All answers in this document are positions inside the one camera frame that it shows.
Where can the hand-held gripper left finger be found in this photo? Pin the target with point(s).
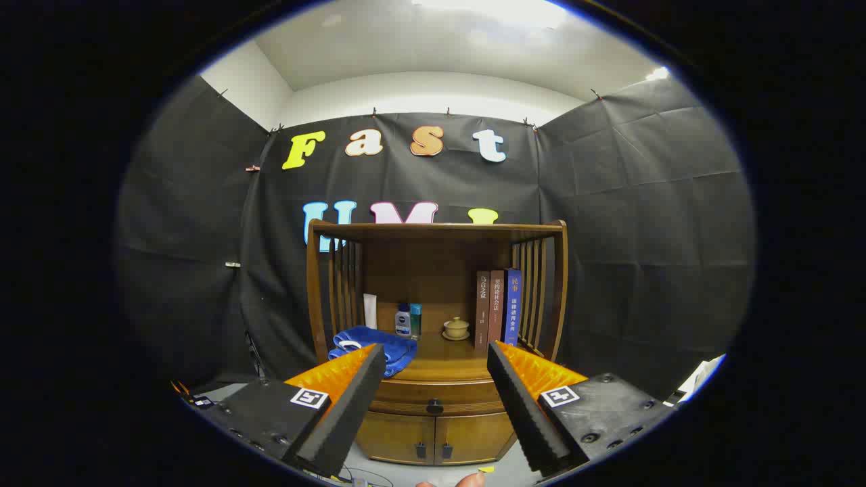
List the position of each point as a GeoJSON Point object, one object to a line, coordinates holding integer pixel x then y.
{"type": "Point", "coordinates": [352, 399]}

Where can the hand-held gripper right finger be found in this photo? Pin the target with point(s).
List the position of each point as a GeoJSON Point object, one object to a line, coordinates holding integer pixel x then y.
{"type": "Point", "coordinates": [521, 406]}

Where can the wooden cabinet door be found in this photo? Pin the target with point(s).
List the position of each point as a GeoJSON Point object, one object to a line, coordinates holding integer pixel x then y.
{"type": "Point", "coordinates": [392, 436]}
{"type": "Point", "coordinates": [473, 436]}

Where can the wooden countertop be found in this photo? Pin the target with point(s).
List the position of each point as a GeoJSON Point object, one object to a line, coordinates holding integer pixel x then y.
{"type": "Point", "coordinates": [446, 357]}

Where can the brown wooden cabinet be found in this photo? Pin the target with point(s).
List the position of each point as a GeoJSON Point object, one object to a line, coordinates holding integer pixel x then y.
{"type": "Point", "coordinates": [433, 264]}

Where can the folded blue towel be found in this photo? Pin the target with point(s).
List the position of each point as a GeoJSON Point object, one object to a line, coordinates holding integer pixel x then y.
{"type": "Point", "coordinates": [379, 341]}

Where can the white tube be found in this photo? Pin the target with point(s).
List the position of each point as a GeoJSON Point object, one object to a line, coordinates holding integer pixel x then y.
{"type": "Point", "coordinates": [370, 311]}

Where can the white bottle with blue cap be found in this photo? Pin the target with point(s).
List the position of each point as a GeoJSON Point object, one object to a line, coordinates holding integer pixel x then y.
{"type": "Point", "coordinates": [402, 323]}

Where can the blue book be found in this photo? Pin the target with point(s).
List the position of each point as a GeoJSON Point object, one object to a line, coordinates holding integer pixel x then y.
{"type": "Point", "coordinates": [513, 308]}

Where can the beige lidded teacup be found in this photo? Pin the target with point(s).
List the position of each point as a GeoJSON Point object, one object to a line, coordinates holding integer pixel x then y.
{"type": "Point", "coordinates": [456, 329]}

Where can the teal bottle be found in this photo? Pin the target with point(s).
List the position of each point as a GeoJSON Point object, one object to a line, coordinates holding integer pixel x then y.
{"type": "Point", "coordinates": [416, 321]}

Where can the reddish brown book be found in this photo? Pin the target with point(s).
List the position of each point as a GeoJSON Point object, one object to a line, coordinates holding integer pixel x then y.
{"type": "Point", "coordinates": [496, 308]}

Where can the dark brown book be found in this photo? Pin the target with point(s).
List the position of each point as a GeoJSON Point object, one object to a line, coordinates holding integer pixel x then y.
{"type": "Point", "coordinates": [482, 311]}

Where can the white panel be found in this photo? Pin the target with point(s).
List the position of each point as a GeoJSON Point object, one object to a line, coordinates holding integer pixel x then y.
{"type": "Point", "coordinates": [700, 379]}

